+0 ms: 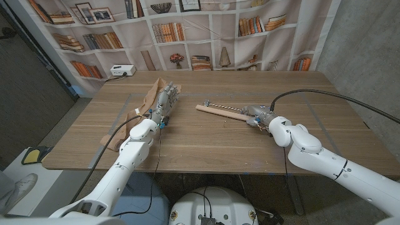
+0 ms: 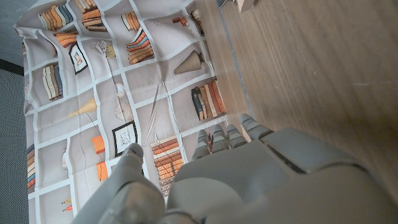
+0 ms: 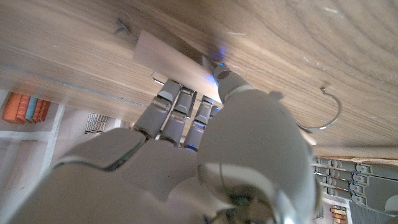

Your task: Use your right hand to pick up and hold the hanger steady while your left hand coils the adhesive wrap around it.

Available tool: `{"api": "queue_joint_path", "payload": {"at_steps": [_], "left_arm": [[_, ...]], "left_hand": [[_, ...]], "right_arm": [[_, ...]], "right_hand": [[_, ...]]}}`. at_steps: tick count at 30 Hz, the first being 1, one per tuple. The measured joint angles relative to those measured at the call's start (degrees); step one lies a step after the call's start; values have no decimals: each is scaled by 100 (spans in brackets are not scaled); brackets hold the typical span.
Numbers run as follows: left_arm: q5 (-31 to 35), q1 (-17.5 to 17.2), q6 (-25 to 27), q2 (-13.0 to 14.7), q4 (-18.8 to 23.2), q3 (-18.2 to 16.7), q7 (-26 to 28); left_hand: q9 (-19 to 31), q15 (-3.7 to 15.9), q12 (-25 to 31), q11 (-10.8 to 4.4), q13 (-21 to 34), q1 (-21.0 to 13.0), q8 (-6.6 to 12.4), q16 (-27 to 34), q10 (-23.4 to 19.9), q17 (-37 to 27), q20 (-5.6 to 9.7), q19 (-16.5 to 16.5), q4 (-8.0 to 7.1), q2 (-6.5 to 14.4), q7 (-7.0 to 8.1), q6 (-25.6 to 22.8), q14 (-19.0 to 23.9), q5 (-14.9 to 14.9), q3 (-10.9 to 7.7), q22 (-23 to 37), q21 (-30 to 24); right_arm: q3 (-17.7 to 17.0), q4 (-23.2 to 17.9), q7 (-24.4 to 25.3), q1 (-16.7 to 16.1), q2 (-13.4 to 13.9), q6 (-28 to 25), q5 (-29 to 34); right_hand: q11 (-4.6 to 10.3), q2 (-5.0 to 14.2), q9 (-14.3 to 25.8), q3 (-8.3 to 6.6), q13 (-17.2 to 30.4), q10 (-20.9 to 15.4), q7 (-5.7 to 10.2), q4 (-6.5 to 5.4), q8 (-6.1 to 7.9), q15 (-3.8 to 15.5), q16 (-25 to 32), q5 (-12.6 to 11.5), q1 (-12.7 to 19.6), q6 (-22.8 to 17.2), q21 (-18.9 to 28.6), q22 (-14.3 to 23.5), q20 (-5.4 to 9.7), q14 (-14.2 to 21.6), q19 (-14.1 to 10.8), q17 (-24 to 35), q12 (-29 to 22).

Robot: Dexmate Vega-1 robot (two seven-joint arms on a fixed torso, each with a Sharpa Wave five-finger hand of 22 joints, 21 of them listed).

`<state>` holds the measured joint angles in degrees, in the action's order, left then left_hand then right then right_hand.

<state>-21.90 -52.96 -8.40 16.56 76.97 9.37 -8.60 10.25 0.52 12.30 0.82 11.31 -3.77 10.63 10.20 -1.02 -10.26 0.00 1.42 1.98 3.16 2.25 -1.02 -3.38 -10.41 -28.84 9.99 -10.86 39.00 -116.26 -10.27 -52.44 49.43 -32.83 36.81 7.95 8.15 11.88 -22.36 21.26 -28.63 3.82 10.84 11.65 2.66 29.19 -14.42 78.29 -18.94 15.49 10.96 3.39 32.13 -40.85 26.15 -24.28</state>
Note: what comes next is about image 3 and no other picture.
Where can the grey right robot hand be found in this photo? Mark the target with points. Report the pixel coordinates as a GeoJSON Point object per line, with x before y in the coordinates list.
{"type": "Point", "coordinates": [248, 149]}

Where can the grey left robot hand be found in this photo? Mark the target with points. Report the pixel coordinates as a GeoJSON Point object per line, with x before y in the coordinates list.
{"type": "Point", "coordinates": [373, 177]}

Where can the wooden hanger with metal hook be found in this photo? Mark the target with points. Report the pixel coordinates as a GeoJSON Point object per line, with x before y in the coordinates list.
{"type": "Point", "coordinates": [168, 59]}

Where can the tan adhesive wrap strip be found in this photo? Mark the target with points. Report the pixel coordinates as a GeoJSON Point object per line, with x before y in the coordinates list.
{"type": "Point", "coordinates": [357, 159]}

